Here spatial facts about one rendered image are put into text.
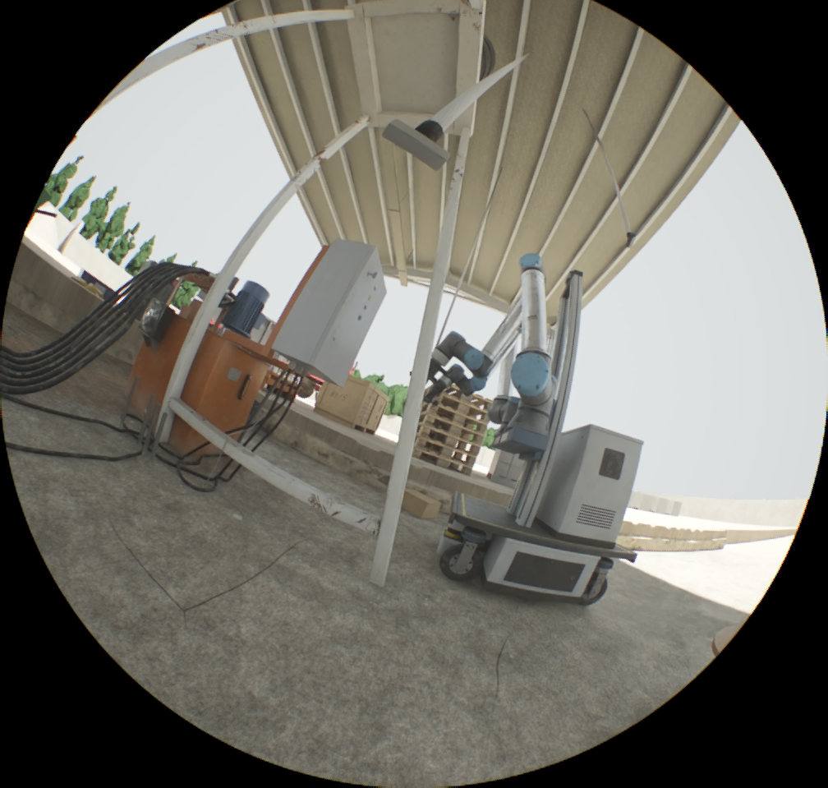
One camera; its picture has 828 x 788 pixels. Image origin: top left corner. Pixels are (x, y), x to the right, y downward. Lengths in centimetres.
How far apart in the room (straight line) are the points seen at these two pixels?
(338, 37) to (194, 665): 577
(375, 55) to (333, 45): 328
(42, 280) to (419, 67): 303
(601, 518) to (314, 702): 119
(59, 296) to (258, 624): 261
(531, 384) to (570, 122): 424
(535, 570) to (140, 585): 123
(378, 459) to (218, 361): 165
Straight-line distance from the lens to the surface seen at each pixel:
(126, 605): 68
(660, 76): 468
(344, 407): 421
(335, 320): 106
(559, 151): 487
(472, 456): 335
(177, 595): 72
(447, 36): 202
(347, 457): 247
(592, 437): 126
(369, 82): 217
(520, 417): 113
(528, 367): 99
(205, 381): 136
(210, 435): 117
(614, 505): 134
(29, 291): 279
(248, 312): 175
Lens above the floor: 54
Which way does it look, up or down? 14 degrees up
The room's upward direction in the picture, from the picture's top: 21 degrees clockwise
